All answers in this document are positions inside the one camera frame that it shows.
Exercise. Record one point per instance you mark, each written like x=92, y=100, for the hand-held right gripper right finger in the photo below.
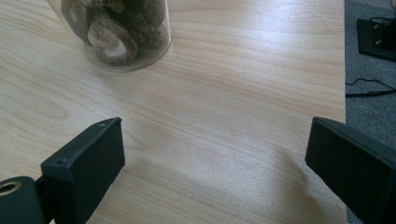
x=355, y=165

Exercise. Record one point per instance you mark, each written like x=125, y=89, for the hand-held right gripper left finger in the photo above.
x=84, y=168

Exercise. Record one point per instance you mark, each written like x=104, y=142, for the glass jar of dried mushrooms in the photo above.
x=118, y=37

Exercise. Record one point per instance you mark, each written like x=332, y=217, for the black floor stand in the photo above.
x=373, y=40

